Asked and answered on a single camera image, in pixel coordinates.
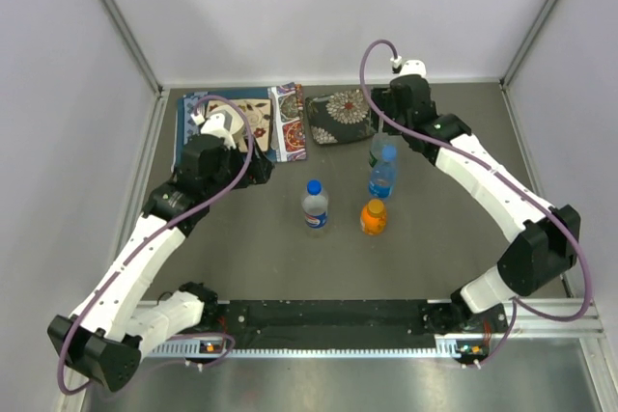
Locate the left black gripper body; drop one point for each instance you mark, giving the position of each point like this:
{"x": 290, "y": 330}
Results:
{"x": 255, "y": 173}

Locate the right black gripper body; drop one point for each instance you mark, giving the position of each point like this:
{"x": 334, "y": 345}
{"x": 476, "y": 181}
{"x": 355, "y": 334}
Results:
{"x": 381, "y": 98}

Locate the green label water bottle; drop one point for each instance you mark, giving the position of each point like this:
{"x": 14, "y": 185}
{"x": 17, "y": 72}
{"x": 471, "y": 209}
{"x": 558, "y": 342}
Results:
{"x": 379, "y": 141}

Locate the blue label water bottle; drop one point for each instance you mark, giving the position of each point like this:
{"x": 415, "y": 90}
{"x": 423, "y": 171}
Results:
{"x": 383, "y": 176}

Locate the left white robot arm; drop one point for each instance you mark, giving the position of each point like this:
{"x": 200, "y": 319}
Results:
{"x": 104, "y": 339}

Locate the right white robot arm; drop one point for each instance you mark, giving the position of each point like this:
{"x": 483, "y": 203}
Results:
{"x": 543, "y": 239}

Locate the red-blue label water bottle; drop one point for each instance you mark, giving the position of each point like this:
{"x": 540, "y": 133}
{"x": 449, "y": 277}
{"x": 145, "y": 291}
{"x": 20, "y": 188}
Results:
{"x": 315, "y": 204}

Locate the orange juice bottle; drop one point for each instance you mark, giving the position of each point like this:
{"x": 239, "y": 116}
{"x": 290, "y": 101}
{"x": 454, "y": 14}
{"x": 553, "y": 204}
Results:
{"x": 373, "y": 217}

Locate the blue patterned placemat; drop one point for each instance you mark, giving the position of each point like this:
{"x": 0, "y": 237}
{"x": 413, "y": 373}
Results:
{"x": 288, "y": 141}

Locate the beige floral square plate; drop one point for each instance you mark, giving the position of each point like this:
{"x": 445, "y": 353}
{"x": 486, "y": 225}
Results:
{"x": 259, "y": 113}

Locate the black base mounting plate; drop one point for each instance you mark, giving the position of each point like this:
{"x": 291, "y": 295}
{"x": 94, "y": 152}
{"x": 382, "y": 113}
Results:
{"x": 332, "y": 324}

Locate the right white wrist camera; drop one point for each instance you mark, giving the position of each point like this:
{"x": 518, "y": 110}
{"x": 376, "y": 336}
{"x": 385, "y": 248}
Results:
{"x": 402, "y": 67}

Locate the left aluminium corner post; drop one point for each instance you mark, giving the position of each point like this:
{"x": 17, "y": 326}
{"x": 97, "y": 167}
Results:
{"x": 131, "y": 44}

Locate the aluminium corner post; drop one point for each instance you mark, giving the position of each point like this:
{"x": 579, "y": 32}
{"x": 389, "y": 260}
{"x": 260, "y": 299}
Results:
{"x": 131, "y": 44}
{"x": 529, "y": 39}

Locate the right aluminium corner post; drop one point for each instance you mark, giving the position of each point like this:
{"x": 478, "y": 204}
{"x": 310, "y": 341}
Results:
{"x": 529, "y": 39}

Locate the aluminium slotted rail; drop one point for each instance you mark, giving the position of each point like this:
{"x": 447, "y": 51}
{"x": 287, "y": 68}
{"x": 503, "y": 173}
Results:
{"x": 539, "y": 319}

